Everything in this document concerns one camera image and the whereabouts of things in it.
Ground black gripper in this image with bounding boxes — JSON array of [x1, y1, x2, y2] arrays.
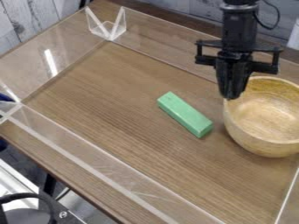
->
[[194, 5, 283, 100]]

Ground brown wooden bowl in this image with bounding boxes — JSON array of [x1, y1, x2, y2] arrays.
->
[[223, 76, 299, 158]]

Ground green rectangular block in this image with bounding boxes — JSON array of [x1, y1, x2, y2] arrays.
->
[[156, 92, 213, 138]]

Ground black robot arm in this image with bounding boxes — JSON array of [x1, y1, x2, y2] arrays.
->
[[194, 0, 283, 100]]

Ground clear acrylic tray walls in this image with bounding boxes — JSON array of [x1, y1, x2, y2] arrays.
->
[[0, 1, 299, 224]]

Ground blue object at edge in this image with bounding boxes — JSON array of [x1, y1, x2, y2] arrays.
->
[[0, 93, 14, 102]]

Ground black table leg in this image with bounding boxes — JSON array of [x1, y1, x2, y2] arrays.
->
[[42, 174, 57, 196]]

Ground grey metal bracket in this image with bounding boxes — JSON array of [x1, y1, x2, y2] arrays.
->
[[46, 201, 86, 224]]

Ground black cable loop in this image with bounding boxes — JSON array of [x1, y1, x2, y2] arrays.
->
[[0, 192, 54, 224]]

